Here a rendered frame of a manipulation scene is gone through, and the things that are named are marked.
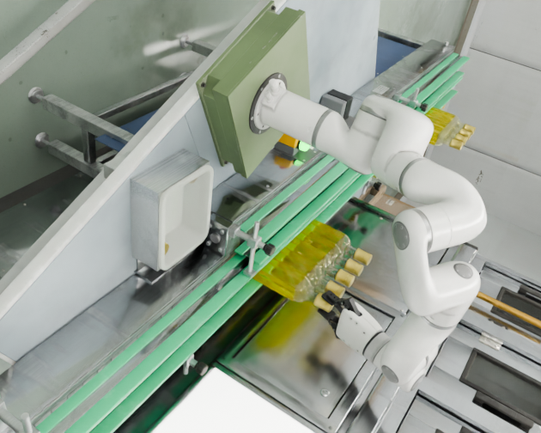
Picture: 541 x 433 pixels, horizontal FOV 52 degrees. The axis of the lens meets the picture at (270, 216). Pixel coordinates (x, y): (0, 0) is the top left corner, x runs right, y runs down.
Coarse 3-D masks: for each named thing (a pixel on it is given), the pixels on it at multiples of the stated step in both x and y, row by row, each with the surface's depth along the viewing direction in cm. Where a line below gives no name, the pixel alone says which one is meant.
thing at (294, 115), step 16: (272, 80) 126; (272, 96) 129; (288, 96) 130; (256, 112) 130; (272, 112) 130; (288, 112) 128; (304, 112) 127; (320, 112) 126; (288, 128) 129; (304, 128) 127
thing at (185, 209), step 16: (192, 176) 120; (208, 176) 127; (176, 192) 131; (192, 192) 132; (208, 192) 130; (160, 208) 116; (176, 208) 134; (192, 208) 135; (208, 208) 132; (160, 224) 118; (176, 224) 137; (192, 224) 138; (208, 224) 136; (160, 240) 121; (176, 240) 135; (192, 240) 136; (160, 256) 124; (176, 256) 131
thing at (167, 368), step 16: (448, 96) 264; (368, 176) 199; (352, 192) 190; (336, 208) 181; (256, 288) 148; (224, 304) 142; (240, 304) 143; (208, 320) 137; (224, 320) 138; (192, 336) 133; (208, 336) 133; (176, 352) 128; (192, 352) 129; (160, 368) 124; (176, 368) 125; (144, 384) 121; (160, 384) 121; (128, 400) 117; (144, 400) 118; (112, 416) 114; (128, 416) 115; (96, 432) 111; (112, 432) 112
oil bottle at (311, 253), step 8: (296, 240) 157; (288, 248) 154; (296, 248) 154; (304, 248) 154; (312, 248) 154; (304, 256) 152; (312, 256) 152; (320, 256) 152; (328, 256) 153; (320, 264) 150; (328, 264) 151
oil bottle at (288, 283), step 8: (272, 264) 147; (280, 264) 148; (264, 272) 146; (272, 272) 145; (280, 272) 145; (288, 272) 146; (296, 272) 146; (256, 280) 149; (264, 280) 147; (272, 280) 145; (280, 280) 144; (288, 280) 143; (296, 280) 144; (304, 280) 144; (272, 288) 147; (280, 288) 145; (288, 288) 144; (296, 288) 142; (304, 288) 142; (288, 296) 145; (296, 296) 143; (304, 296) 143
